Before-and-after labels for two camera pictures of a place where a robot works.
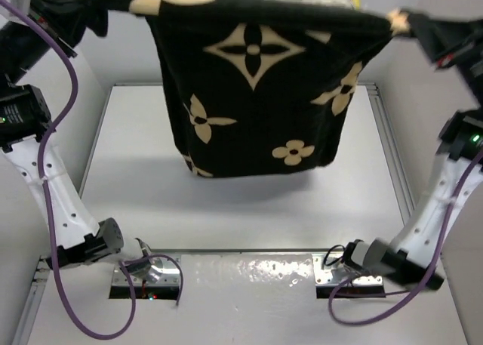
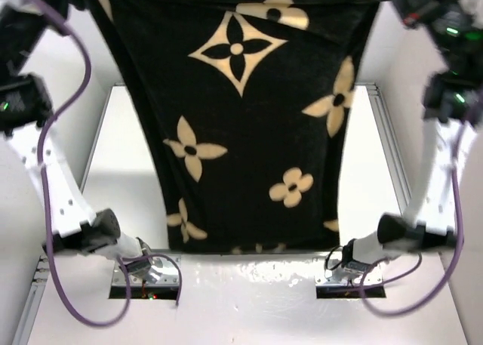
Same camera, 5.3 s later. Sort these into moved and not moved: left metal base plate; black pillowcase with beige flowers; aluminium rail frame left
Moved: black pillowcase with beige flowers
Not moved: aluminium rail frame left; left metal base plate
